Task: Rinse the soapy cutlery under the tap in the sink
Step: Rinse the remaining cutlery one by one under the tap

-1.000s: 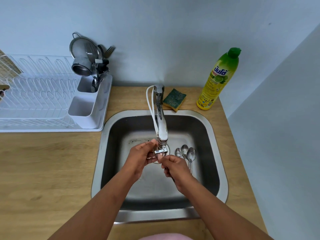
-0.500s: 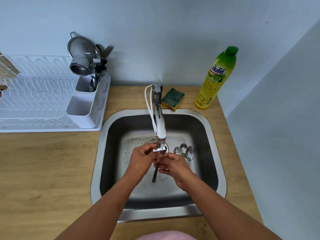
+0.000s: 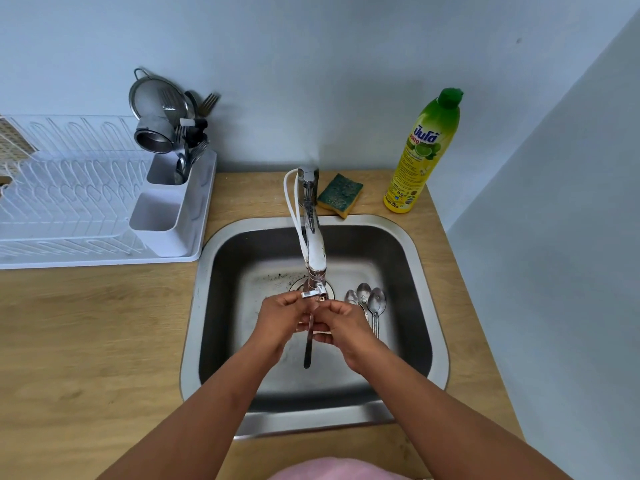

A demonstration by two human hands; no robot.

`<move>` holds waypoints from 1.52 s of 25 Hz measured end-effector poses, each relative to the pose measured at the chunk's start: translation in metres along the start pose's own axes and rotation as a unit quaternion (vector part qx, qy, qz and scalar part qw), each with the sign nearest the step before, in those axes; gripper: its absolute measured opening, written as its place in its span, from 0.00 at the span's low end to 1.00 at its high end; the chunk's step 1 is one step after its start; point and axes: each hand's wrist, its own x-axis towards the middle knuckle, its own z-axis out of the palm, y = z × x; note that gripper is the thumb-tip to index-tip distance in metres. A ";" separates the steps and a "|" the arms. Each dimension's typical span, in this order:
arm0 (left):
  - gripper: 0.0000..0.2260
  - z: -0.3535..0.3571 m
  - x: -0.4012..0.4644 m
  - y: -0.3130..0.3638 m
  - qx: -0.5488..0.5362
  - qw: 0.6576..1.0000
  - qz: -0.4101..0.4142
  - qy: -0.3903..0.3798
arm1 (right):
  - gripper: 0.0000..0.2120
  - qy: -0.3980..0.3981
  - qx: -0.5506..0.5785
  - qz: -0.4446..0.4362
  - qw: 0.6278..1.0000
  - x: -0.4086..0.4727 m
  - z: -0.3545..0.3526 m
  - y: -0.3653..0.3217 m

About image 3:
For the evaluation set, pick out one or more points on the person's right hand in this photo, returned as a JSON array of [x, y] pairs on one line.
[[350, 334]]

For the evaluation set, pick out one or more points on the white drain tray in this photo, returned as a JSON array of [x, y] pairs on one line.
[[200, 214]]

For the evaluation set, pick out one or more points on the beige woven panel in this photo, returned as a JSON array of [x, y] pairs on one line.
[[12, 144]]

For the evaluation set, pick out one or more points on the dark serving utensil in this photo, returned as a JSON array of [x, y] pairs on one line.
[[191, 102]]

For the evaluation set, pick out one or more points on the person's left forearm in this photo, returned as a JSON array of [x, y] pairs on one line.
[[200, 424]]

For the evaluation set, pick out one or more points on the person's left hand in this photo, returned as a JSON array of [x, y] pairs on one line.
[[280, 319]]

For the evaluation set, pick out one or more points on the pink shirt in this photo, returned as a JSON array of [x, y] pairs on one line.
[[340, 472]]

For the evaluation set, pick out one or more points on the green and yellow sponge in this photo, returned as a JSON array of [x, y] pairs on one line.
[[341, 194]]

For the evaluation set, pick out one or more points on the person's right forearm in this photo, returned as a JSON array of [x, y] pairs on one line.
[[450, 429]]

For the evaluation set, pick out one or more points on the small steel spoon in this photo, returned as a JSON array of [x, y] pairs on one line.
[[181, 169]]

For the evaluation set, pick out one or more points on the steel fork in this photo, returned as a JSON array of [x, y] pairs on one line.
[[209, 103], [199, 152], [180, 139]]

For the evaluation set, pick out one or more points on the yellow green dish soap bottle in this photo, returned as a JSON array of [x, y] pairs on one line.
[[420, 154]]

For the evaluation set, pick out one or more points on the round metal mesh strainer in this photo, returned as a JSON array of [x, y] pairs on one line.
[[157, 99]]

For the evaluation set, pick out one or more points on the stainless steel sink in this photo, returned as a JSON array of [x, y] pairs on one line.
[[405, 264]]

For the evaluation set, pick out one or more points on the chrome faucet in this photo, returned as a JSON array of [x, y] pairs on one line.
[[316, 249]]

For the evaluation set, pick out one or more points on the brown board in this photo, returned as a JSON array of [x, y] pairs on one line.
[[4, 180]]

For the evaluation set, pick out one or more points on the stainless steel spoon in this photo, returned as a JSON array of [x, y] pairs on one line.
[[351, 297], [308, 352], [377, 300], [363, 293]]

